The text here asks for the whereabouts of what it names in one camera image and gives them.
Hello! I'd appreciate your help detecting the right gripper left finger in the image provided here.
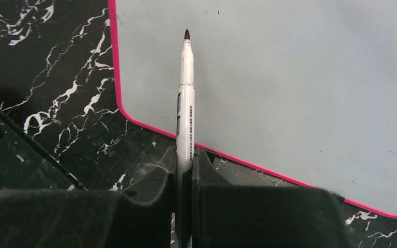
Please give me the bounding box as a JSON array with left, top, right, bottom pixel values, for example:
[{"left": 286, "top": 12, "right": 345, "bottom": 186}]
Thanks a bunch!
[{"left": 0, "top": 147, "right": 176, "bottom": 247}]

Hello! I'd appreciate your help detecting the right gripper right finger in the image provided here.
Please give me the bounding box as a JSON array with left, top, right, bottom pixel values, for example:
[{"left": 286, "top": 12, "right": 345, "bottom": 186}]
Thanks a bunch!
[{"left": 192, "top": 148, "right": 351, "bottom": 247}]

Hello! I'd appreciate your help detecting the pink framed whiteboard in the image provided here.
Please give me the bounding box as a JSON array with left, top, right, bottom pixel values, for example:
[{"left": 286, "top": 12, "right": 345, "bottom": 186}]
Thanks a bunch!
[{"left": 108, "top": 1, "right": 397, "bottom": 218}]

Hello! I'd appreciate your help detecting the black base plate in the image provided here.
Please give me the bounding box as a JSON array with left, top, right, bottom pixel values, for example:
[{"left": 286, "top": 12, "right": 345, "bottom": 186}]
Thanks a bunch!
[{"left": 0, "top": 111, "right": 83, "bottom": 191}]

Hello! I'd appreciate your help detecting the white marker pen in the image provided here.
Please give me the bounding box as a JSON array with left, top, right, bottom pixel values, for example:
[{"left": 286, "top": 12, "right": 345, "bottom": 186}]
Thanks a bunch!
[{"left": 175, "top": 30, "right": 195, "bottom": 247}]

